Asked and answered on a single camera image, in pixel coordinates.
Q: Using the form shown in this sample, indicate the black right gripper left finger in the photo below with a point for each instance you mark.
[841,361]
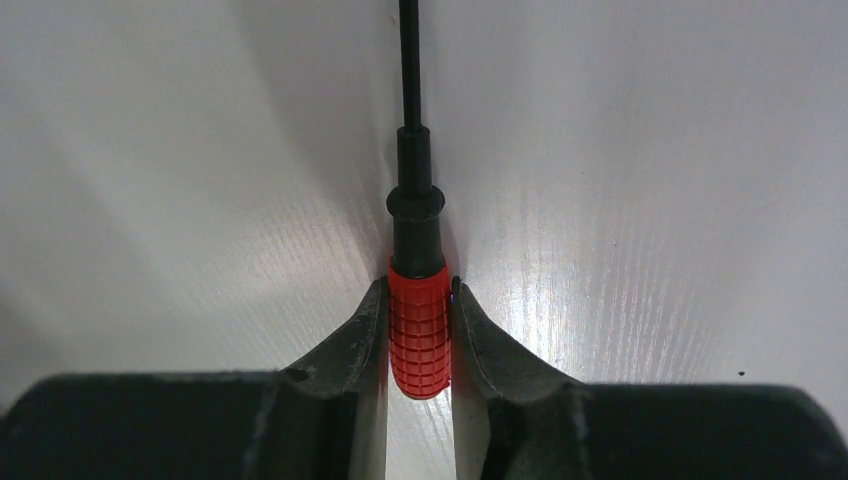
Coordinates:
[322,417]

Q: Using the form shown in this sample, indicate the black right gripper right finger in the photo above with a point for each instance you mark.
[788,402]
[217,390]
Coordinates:
[517,417]

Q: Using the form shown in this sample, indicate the red handled black screwdriver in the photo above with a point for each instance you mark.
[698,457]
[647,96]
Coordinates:
[418,275]

